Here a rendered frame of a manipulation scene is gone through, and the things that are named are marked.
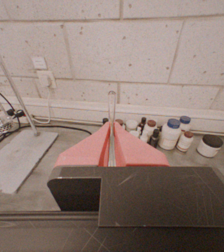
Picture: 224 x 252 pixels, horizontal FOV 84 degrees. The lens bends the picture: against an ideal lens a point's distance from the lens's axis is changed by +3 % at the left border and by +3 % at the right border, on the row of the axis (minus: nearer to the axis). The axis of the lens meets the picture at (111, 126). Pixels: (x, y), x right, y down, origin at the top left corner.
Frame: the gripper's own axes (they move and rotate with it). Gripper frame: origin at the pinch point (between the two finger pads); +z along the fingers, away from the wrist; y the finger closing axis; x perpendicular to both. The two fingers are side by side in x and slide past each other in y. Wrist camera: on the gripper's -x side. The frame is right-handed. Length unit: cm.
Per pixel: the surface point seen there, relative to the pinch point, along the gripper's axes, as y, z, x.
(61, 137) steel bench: 25, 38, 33
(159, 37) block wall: -18, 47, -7
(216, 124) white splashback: -49, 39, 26
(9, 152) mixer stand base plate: 44, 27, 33
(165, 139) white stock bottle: -22.4, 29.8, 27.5
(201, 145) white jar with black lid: -37, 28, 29
